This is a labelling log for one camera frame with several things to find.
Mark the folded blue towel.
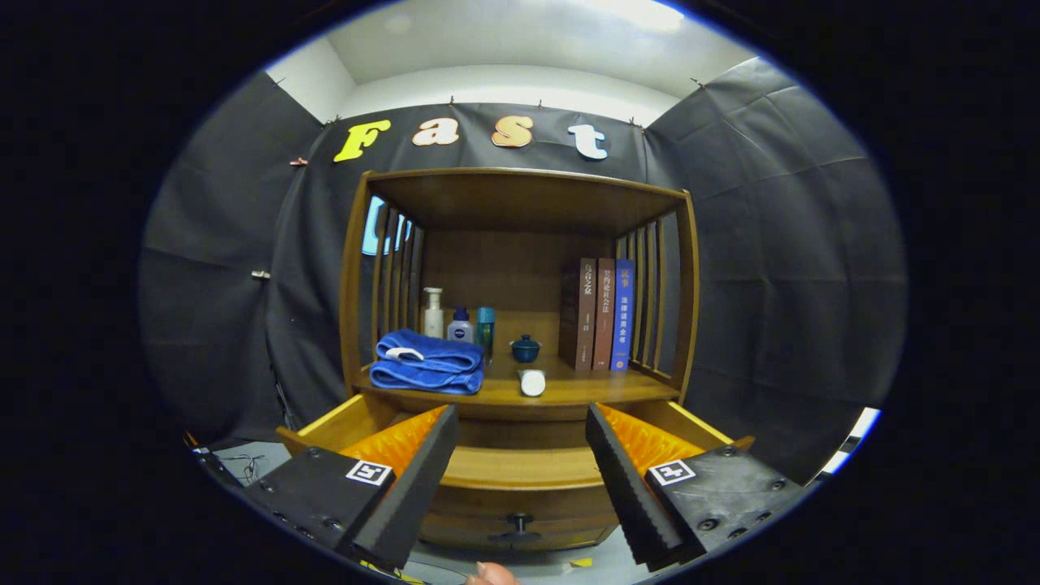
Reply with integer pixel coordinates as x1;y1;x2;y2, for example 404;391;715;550
370;329;486;397

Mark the wooden drawer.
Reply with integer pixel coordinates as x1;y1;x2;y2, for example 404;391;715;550
276;392;755;553

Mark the blue book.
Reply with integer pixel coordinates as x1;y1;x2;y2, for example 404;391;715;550
610;259;636;373

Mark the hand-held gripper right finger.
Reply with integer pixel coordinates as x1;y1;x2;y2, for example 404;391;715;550
585;402;805;572

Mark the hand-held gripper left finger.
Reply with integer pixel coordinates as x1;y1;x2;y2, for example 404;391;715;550
244;404;461;572

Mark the dark brown book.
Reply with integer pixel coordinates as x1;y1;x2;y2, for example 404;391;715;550
559;258;598;372

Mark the thin floor cable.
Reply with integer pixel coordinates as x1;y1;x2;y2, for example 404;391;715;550
215;453;265;487

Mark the reddish brown book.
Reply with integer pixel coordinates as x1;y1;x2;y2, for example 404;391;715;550
591;258;616;372

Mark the wooden countertop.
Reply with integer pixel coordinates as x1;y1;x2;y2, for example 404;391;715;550
353;311;682;422

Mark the black backdrop cloth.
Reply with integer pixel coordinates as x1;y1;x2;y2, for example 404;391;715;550
138;57;907;484

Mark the wooden cabinet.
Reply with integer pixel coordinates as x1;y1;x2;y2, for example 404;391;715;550
340;167;701;553

